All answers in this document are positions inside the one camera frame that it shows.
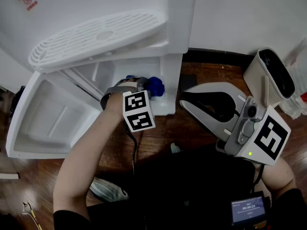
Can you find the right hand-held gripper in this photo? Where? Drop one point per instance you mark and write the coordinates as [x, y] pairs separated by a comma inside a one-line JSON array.
[[263, 138]]

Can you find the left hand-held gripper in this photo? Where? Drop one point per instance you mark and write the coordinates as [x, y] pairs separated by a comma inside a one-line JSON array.
[[139, 111]]

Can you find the blue cloth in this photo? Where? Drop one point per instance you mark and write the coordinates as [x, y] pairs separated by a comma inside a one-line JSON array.
[[156, 87]]

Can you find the white water dispenser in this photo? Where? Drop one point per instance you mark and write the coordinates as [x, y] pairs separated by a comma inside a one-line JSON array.
[[72, 8]]

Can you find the person's right forearm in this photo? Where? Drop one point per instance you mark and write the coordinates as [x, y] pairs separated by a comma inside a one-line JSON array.
[[278, 176]]

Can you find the person's left forearm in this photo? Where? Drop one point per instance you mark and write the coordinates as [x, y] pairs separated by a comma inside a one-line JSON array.
[[79, 164]]

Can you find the grey sneaker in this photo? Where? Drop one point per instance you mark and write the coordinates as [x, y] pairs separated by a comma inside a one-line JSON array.
[[176, 148], [108, 190]]

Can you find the beige slim waste bin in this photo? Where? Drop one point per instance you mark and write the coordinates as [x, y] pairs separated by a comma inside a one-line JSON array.
[[259, 80]]

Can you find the white drip tray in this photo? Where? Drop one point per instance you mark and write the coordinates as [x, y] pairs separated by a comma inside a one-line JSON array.
[[96, 37]]

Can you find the clear bag of bottles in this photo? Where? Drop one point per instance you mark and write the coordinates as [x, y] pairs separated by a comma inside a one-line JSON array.
[[297, 99]]

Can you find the black screen device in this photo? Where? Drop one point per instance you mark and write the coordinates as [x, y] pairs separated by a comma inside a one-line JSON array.
[[248, 210]]

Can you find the white plank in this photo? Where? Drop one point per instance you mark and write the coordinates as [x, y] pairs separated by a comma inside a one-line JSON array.
[[8, 175]]

